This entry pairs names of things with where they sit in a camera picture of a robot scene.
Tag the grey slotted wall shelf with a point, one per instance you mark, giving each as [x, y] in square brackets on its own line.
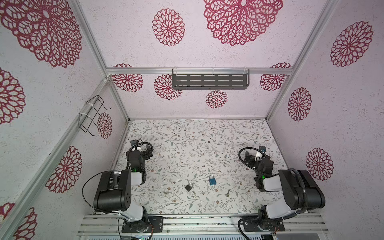
[209, 81]

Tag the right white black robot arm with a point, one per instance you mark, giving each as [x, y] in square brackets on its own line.
[300, 191]

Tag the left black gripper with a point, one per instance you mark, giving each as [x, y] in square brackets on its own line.
[145, 152]

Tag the blue padlock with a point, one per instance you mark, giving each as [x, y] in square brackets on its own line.
[212, 180]

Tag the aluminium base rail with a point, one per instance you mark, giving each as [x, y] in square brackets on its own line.
[225, 224]

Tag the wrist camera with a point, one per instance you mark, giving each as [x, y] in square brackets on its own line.
[135, 142]
[261, 152]

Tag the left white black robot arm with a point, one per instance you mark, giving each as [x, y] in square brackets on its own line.
[114, 191]

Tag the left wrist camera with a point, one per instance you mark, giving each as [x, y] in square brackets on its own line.
[135, 142]

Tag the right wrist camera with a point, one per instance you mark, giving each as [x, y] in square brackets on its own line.
[261, 152]

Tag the black wire wall basket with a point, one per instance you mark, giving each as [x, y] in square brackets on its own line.
[96, 121]

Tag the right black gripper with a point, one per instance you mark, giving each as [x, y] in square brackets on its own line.
[250, 159]

